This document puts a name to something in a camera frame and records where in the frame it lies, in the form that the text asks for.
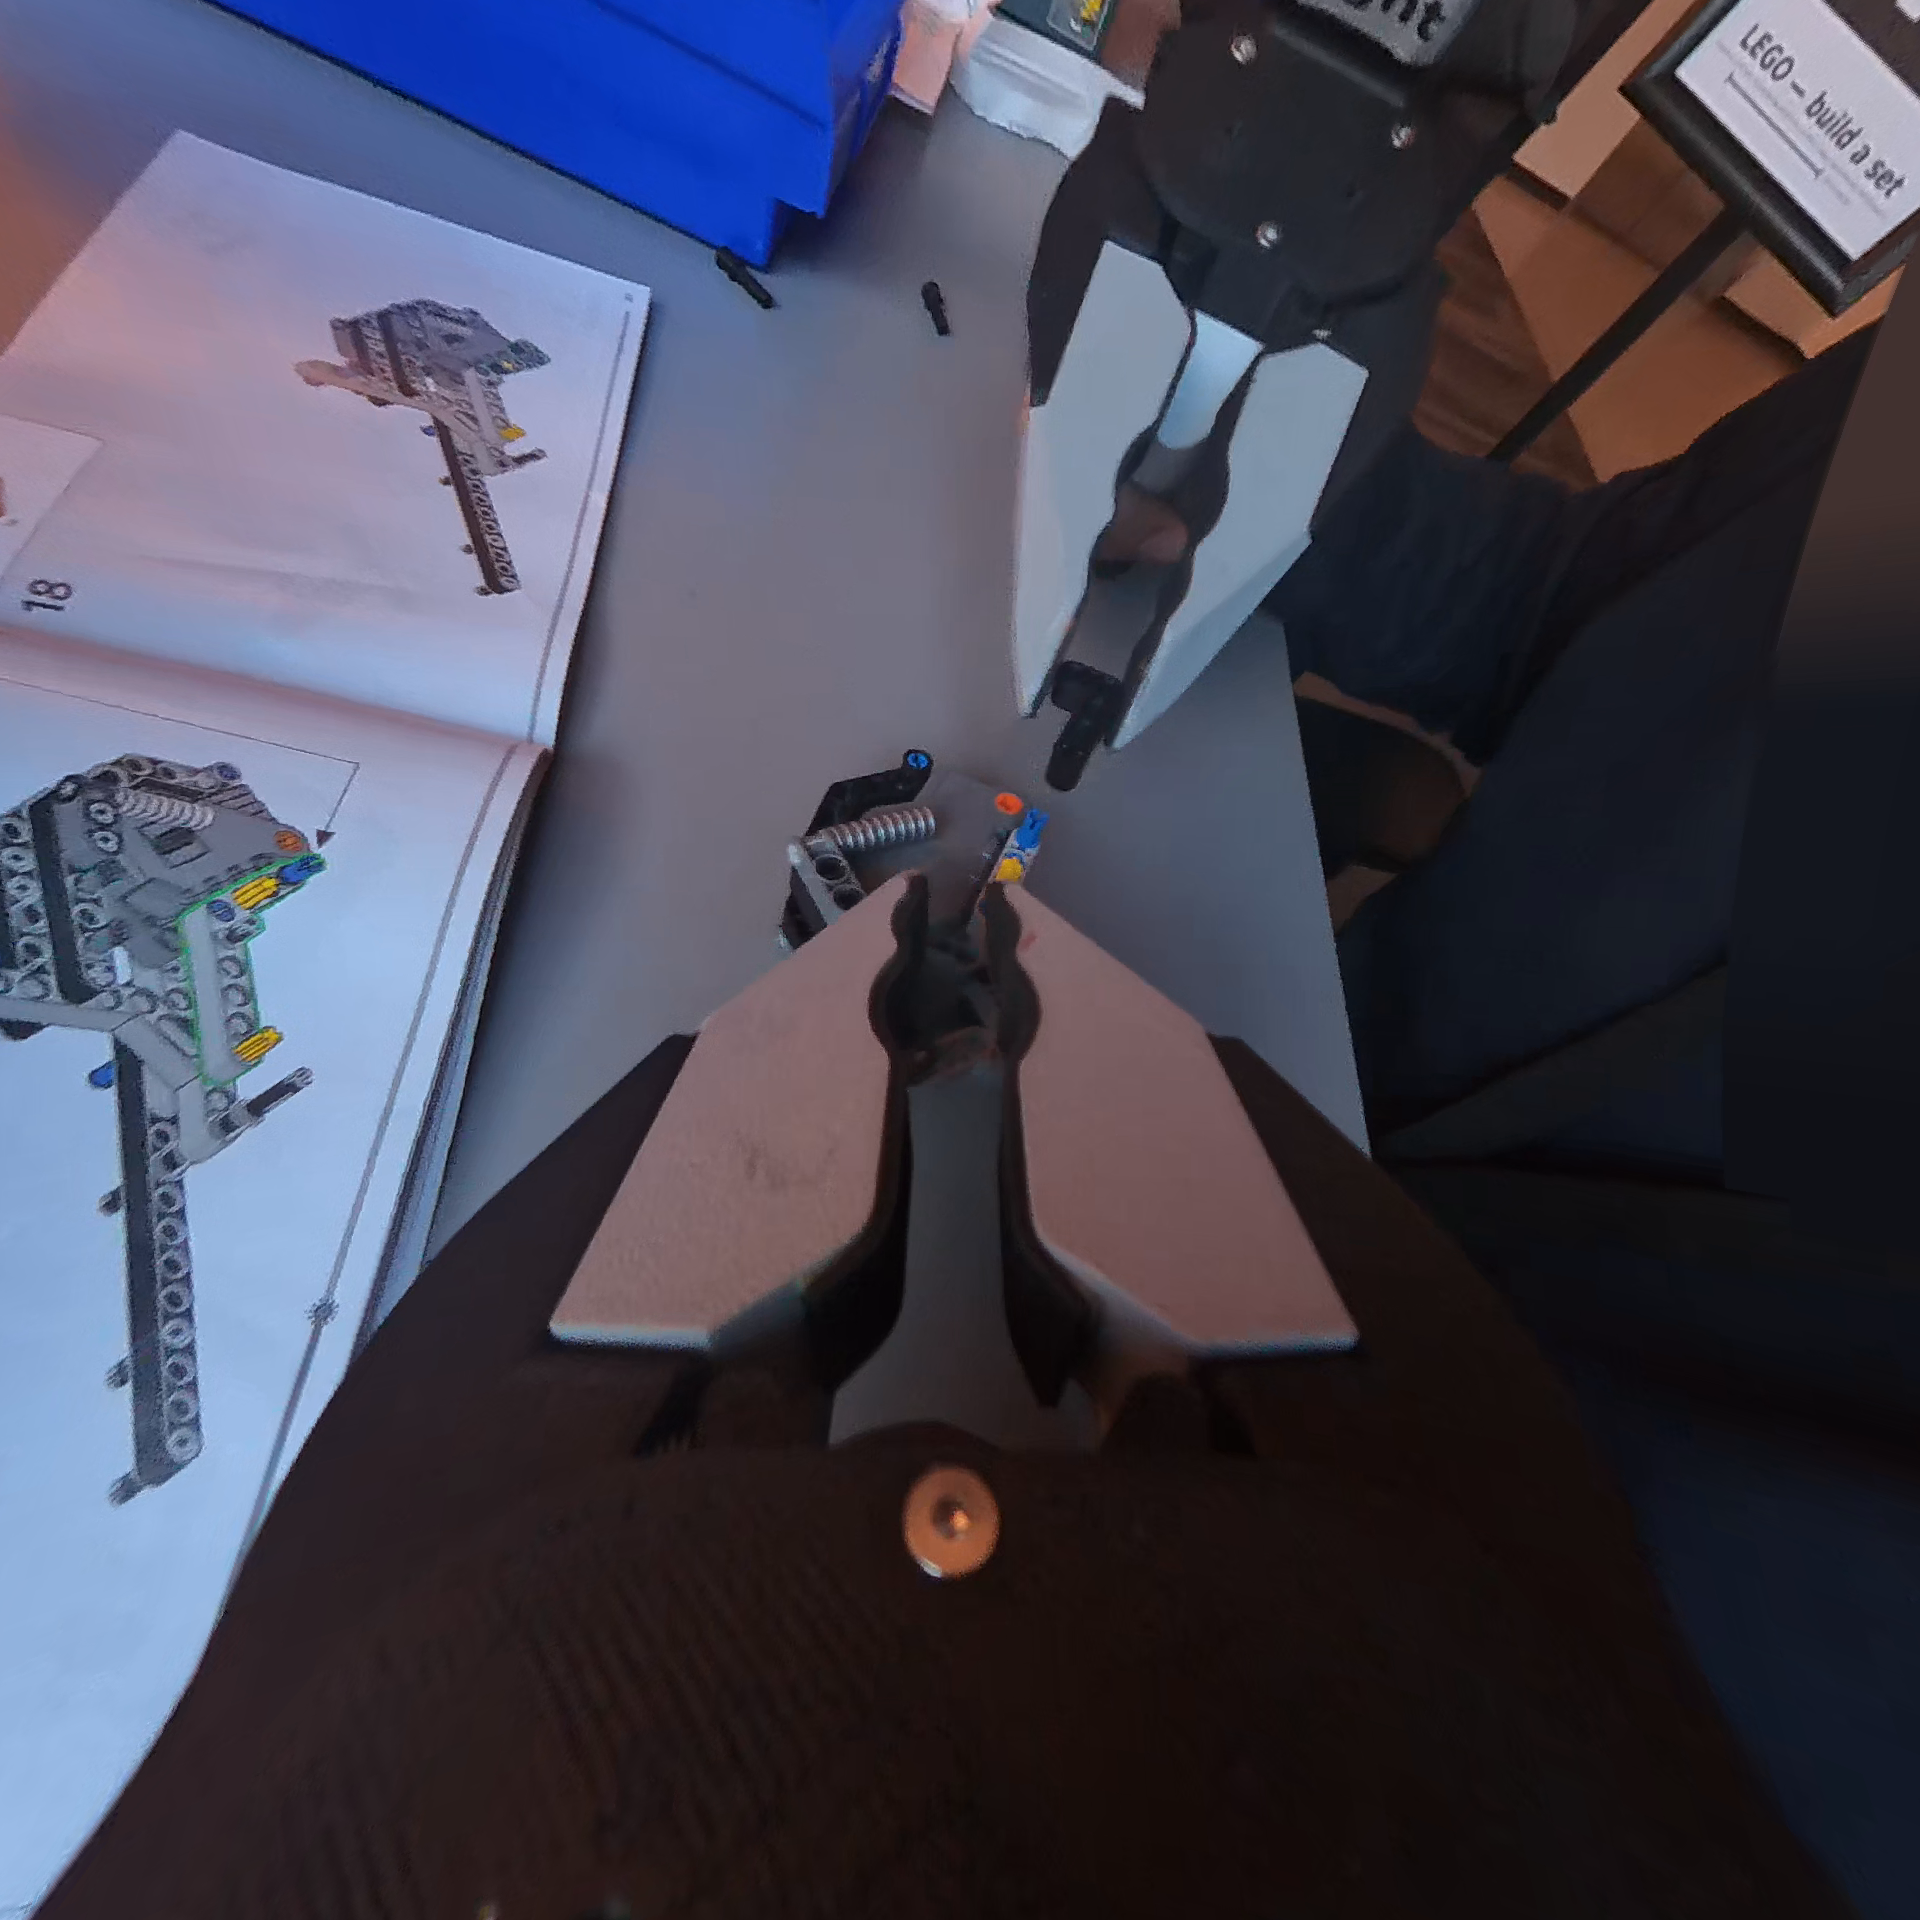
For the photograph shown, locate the brown cardboard box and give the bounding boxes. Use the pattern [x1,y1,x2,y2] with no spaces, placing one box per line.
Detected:
[1416,90,1893,482]

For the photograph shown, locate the person's dark trousers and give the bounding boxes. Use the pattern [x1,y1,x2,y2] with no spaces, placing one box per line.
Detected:
[1275,322,1920,1202]

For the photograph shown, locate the lego instruction booklet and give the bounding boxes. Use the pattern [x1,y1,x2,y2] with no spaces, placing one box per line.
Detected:
[0,132,653,1913]

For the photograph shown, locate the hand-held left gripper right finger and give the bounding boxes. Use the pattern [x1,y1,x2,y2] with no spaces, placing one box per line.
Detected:
[975,882,1359,1396]

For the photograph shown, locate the grey black lego assembly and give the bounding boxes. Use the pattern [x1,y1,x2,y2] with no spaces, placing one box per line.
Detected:
[776,748,1052,963]

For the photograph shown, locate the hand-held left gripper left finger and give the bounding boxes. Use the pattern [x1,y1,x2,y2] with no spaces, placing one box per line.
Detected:
[549,877,933,1374]

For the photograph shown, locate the white plastic bag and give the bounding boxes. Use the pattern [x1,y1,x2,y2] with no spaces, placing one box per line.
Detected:
[960,0,1149,161]

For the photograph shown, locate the black framed sign stand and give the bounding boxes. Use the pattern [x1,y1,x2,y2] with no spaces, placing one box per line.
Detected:
[1486,0,1920,463]

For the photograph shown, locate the blue plastic bin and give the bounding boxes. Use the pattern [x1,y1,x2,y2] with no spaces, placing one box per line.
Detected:
[210,0,906,271]

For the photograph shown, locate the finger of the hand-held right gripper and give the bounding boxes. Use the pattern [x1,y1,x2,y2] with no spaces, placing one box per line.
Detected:
[1013,239,1202,722]
[1107,342,1370,749]

